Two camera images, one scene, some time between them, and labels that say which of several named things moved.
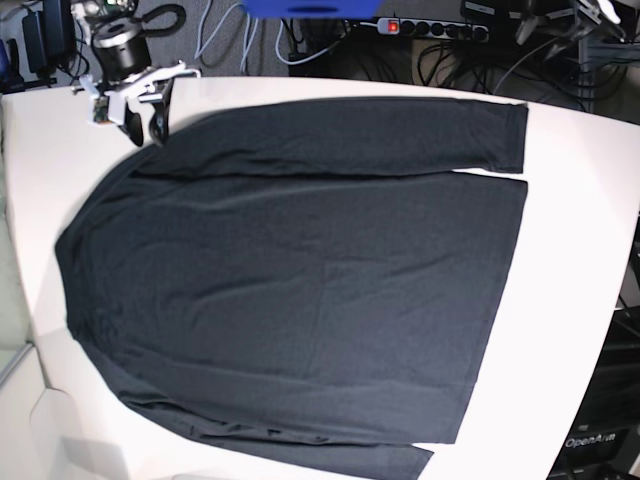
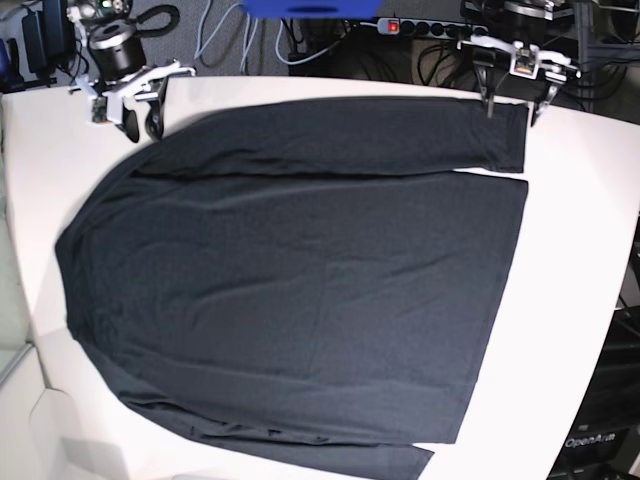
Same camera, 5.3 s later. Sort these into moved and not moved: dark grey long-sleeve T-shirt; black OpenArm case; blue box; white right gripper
Moved: white right gripper
Not moved: dark grey long-sleeve T-shirt; blue box; black OpenArm case
